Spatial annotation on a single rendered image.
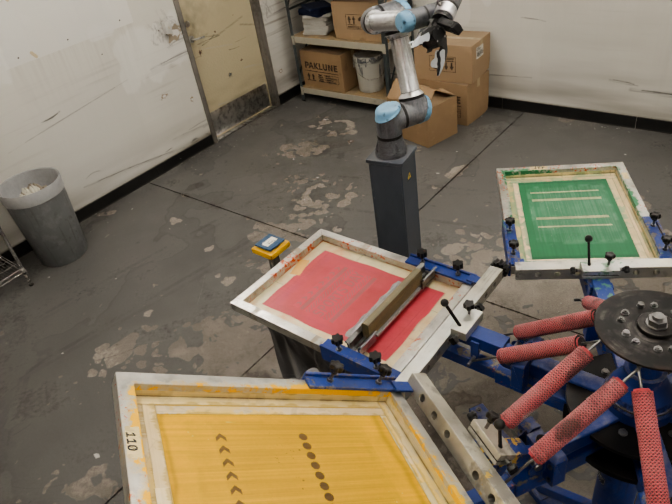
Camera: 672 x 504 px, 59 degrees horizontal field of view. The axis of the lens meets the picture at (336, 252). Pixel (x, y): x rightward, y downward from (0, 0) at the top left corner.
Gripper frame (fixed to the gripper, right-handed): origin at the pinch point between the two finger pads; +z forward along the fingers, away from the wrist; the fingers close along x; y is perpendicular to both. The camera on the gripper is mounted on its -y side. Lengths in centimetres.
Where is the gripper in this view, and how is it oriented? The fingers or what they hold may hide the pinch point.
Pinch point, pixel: (426, 62)
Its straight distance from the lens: 216.1
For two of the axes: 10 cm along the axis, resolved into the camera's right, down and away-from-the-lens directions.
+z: -4.1, 8.9, -2.2
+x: -7.0, -4.6, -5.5
